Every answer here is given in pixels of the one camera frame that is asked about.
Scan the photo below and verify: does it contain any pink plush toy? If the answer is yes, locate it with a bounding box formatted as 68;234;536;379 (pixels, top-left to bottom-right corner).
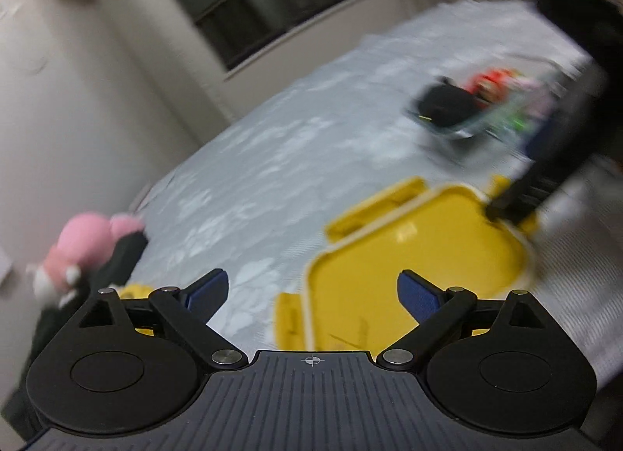
26;212;145;307

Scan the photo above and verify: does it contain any black plush cat toy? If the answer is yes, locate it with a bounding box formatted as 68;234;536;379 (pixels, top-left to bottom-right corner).
416;79;484;130

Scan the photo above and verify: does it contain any clear glass container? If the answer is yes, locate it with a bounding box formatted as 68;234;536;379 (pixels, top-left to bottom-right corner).
405;53;587;163

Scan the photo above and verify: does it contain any yellow plastic box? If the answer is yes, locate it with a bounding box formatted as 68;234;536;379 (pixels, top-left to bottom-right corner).
116;283;154;336

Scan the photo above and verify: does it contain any grey quilted mattress cover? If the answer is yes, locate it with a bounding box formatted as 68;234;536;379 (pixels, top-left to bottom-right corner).
125;0;623;384

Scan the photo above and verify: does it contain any yellow container lid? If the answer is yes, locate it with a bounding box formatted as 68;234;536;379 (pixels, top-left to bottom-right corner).
275;176;539;355

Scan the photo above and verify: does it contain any red hooded doll figure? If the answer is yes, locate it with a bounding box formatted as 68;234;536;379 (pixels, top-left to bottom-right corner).
465;67;517;104

